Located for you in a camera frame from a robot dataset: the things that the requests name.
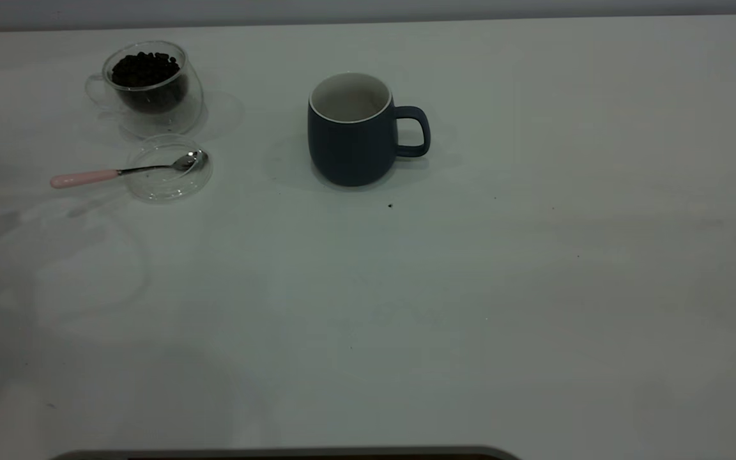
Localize pink-handled metal spoon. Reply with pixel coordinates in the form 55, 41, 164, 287
50, 150, 208, 190

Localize dark blue-grey ceramic mug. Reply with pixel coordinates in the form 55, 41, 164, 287
307, 72, 431, 188

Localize dark roasted coffee beans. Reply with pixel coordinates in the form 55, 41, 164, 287
111, 52, 181, 114

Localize clear round glass saucer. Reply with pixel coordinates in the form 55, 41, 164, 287
126, 134, 213, 204

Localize clear double-wall glass cup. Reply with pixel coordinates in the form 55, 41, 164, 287
85, 41, 205, 139

